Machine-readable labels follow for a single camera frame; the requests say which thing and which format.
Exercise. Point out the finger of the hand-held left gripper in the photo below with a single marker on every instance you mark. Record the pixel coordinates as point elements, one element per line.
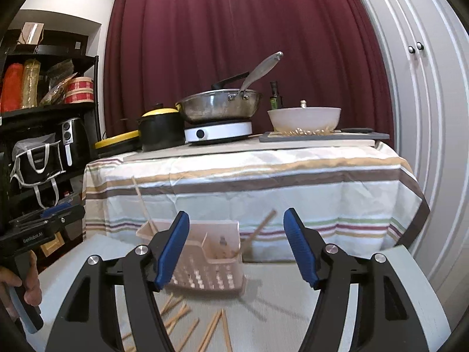
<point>56,210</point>
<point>44,222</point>

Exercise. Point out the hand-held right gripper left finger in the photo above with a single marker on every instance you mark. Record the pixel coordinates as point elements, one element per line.
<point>172,253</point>

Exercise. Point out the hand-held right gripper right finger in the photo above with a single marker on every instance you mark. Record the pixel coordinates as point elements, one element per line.
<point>298,249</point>

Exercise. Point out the pink plastic utensil basket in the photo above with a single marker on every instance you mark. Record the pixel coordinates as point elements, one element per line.
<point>216,267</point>

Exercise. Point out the pile of wooden chopsticks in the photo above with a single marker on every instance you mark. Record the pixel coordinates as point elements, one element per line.
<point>225,332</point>

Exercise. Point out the person's left hand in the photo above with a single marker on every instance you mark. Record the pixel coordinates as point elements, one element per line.
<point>33,278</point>

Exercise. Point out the slim wooden chopstick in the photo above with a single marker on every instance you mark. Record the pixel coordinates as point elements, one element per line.
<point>144,206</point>
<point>262,224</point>

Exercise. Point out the black air fryer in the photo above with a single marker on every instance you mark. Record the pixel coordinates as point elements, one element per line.
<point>75,143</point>

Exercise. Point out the striped tablecloth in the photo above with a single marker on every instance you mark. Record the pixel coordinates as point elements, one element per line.
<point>256,183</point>

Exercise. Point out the flat black pan yellow lid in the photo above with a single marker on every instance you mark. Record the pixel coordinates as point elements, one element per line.
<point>117,141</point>

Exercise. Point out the black shelf rack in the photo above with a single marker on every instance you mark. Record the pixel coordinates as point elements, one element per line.
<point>47,112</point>

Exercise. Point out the beige board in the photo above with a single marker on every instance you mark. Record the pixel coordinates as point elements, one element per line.
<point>227,150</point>

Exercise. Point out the woven straw trivet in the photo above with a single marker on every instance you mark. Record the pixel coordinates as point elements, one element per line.
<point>304,131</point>

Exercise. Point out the black pot with yellow lid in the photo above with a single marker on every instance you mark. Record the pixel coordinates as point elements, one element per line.
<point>161,132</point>

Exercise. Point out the red and white round box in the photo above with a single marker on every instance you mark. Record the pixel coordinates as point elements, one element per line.
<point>80,90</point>

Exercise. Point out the grey tray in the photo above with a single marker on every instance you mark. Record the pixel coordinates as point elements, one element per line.
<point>359,136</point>

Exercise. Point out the golden package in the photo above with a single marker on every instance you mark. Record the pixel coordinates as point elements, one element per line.
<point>30,84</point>

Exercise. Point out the clear plastic bags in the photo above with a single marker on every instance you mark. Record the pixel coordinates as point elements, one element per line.
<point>56,80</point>

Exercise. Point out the orange package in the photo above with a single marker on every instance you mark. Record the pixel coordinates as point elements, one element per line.
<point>11,88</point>

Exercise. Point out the white bowl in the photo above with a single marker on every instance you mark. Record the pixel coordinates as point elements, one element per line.
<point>304,119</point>

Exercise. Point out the white induction cooker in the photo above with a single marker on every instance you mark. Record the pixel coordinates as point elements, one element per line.
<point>220,130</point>

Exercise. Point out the small black object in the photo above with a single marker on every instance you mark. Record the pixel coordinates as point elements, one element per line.
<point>357,130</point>

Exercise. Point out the steel wok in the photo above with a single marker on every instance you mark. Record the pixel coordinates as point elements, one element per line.
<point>220,108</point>

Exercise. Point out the green olive oil bottle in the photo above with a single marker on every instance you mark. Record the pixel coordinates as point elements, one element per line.
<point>275,97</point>

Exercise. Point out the white wardrobe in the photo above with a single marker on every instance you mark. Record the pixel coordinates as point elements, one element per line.
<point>421,135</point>

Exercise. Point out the brown cardboard box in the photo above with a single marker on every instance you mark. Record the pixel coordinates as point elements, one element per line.
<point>31,33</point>

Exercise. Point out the maroon curtain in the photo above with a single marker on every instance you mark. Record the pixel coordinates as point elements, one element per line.
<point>220,25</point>

